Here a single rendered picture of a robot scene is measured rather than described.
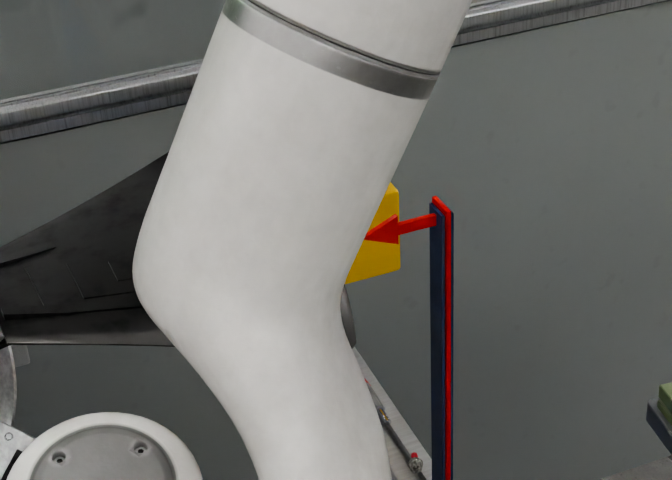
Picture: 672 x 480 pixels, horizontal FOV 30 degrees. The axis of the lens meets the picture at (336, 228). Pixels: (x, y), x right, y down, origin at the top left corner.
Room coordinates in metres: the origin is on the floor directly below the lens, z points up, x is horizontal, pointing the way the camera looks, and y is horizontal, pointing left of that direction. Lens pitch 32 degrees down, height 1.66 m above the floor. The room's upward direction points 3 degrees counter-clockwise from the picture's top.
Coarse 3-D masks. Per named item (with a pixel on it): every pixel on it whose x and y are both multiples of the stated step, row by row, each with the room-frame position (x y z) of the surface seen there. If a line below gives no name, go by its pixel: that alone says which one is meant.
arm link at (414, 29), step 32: (256, 0) 0.44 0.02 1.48; (288, 0) 0.43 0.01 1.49; (320, 0) 0.43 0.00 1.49; (352, 0) 0.43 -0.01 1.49; (384, 0) 0.43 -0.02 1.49; (416, 0) 0.43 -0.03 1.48; (448, 0) 0.44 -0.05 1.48; (320, 32) 0.42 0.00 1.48; (352, 32) 0.42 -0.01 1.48; (384, 32) 0.43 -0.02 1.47; (416, 32) 0.43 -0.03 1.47; (448, 32) 0.44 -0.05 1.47; (416, 64) 0.43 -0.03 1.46
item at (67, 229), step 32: (160, 160) 0.81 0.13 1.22; (128, 192) 0.77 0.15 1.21; (64, 224) 0.74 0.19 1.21; (96, 224) 0.74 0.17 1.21; (128, 224) 0.74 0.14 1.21; (0, 256) 0.71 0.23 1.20; (32, 256) 0.71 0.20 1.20; (64, 256) 0.70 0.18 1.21; (96, 256) 0.70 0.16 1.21; (128, 256) 0.70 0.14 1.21; (0, 288) 0.67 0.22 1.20; (32, 288) 0.67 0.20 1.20; (64, 288) 0.67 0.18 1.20; (96, 288) 0.67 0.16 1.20; (128, 288) 0.67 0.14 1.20; (0, 320) 0.64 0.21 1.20; (32, 320) 0.64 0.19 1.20; (64, 320) 0.64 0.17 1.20; (96, 320) 0.64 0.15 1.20; (128, 320) 0.64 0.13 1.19; (352, 320) 0.67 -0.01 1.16
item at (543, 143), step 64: (448, 64) 1.55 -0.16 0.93; (512, 64) 1.58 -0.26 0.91; (576, 64) 1.62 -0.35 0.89; (640, 64) 1.65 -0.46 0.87; (128, 128) 1.40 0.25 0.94; (448, 128) 1.55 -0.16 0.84; (512, 128) 1.58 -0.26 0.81; (576, 128) 1.62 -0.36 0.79; (640, 128) 1.66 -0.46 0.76; (0, 192) 1.34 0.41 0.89; (64, 192) 1.37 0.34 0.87; (448, 192) 1.55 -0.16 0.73; (512, 192) 1.58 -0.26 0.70; (576, 192) 1.62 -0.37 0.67; (640, 192) 1.66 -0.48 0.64; (512, 256) 1.58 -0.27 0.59; (576, 256) 1.62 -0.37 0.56; (640, 256) 1.66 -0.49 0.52; (384, 320) 1.51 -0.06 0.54; (512, 320) 1.59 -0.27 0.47; (576, 320) 1.63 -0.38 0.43; (640, 320) 1.67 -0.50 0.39; (64, 384) 1.35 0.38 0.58; (128, 384) 1.38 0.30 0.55; (192, 384) 1.41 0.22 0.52; (384, 384) 1.51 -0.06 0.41; (512, 384) 1.59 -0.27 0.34; (576, 384) 1.63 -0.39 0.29; (640, 384) 1.67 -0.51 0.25; (192, 448) 1.40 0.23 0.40; (512, 448) 1.59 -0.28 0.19; (576, 448) 1.63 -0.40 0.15; (640, 448) 1.68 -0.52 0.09
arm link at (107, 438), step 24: (48, 432) 0.41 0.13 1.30; (72, 432) 0.41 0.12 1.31; (96, 432) 0.41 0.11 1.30; (120, 432) 0.41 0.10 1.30; (144, 432) 0.41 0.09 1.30; (168, 432) 0.41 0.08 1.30; (24, 456) 0.40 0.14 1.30; (48, 456) 0.40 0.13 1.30; (72, 456) 0.40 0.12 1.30; (96, 456) 0.40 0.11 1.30; (120, 456) 0.40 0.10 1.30; (144, 456) 0.40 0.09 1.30; (168, 456) 0.40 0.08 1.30; (192, 456) 0.40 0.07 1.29
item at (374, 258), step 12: (396, 192) 0.99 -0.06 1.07; (384, 204) 0.98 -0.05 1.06; (396, 204) 0.99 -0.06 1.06; (384, 216) 0.98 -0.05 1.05; (372, 228) 0.98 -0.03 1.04; (360, 252) 0.97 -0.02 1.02; (372, 252) 0.98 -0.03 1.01; (384, 252) 0.98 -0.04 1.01; (396, 252) 0.99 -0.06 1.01; (360, 264) 0.97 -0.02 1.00; (372, 264) 0.98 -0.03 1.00; (384, 264) 0.98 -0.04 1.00; (396, 264) 0.99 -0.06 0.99; (348, 276) 0.97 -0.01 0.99; (360, 276) 0.97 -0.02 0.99; (372, 276) 0.98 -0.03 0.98
